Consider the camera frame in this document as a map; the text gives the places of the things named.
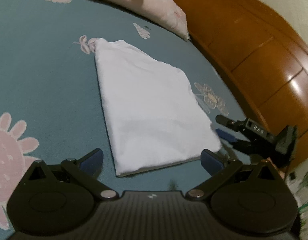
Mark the white long-sleeve shirt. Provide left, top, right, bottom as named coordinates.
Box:
left=95, top=38, right=221, bottom=177

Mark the wooden headboard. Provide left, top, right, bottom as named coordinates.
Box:
left=173, top=0, right=308, bottom=167

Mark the person's right hand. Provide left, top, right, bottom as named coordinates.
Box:
left=266, top=157, right=289, bottom=181

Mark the green desk fan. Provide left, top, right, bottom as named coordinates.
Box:
left=296, top=171, right=308, bottom=214

